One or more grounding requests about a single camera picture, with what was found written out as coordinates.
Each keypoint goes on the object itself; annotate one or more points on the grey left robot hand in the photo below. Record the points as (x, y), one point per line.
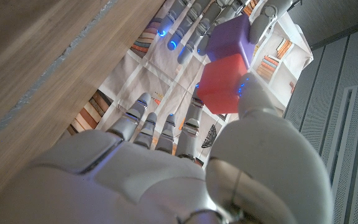
(197, 18)

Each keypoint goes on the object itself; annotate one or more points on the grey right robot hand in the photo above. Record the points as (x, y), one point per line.
(135, 186)

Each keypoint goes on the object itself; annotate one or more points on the purple magnetic block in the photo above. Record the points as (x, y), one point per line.
(230, 39)

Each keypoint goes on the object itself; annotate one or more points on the red magnetic block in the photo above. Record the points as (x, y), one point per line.
(219, 84)

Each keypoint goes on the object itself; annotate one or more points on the printed bookshelf backdrop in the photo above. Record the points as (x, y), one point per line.
(154, 77)

